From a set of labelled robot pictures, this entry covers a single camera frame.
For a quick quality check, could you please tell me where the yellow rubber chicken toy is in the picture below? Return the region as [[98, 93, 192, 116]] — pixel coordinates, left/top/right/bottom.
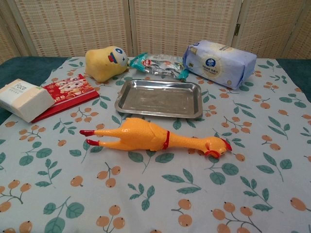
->
[[79, 117, 233, 158]]

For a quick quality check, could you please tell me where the stainless steel rectangular tray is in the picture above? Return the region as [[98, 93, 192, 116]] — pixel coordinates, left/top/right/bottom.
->
[[114, 79, 204, 119]]

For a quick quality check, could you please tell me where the yellow plush toy with face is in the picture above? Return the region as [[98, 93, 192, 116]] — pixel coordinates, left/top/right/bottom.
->
[[85, 47, 130, 82]]

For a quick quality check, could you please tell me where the silver and teal snack bag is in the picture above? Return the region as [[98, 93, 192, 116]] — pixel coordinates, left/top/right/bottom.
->
[[128, 52, 190, 82]]

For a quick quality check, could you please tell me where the leaf and fruit print tablecloth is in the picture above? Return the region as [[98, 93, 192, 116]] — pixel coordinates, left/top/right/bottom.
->
[[0, 56, 311, 233]]

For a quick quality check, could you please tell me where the blue wrapped tissue pack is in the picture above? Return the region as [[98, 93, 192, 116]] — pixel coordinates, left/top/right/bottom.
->
[[182, 40, 257, 89]]

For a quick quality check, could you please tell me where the red cartoon printed envelope pack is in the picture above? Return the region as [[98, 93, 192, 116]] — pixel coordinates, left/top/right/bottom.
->
[[31, 74, 101, 124]]

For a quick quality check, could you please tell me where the woven folding screen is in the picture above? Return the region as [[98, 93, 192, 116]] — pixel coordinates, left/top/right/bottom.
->
[[0, 0, 311, 60]]

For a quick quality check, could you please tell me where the white Face tissue pack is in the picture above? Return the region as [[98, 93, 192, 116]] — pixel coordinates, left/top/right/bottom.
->
[[0, 78, 56, 123]]

